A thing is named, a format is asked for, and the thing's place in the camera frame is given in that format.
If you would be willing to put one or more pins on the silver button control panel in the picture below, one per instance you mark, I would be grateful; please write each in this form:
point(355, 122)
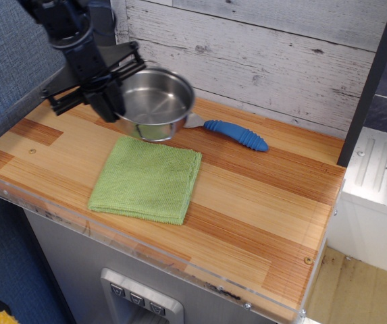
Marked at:
point(132, 302)

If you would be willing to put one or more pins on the white ribbed appliance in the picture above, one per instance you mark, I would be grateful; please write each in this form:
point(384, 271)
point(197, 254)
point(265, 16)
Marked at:
point(359, 225)

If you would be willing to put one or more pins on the stainless steel pot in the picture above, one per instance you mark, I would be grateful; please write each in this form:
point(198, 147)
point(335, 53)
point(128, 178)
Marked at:
point(157, 103)

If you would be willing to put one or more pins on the blue handled metal spoon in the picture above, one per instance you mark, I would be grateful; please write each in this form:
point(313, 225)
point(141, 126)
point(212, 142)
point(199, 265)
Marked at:
point(238, 133)

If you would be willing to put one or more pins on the yellow object bottom left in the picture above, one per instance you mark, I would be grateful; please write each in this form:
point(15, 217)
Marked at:
point(5, 318)

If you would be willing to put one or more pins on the clear acrylic counter guard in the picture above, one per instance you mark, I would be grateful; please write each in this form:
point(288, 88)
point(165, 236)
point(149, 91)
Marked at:
point(248, 236)

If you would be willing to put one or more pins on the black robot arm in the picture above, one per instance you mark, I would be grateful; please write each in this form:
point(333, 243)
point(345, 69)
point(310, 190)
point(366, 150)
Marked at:
point(61, 19)

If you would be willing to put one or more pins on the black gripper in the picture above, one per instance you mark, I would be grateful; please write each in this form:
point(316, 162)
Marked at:
point(92, 75)

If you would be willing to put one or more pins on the dark right frame post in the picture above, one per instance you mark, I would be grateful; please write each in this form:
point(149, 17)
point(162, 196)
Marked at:
point(366, 98)

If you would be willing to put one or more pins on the green folded cloth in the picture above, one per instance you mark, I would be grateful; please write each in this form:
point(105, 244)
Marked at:
point(146, 181)

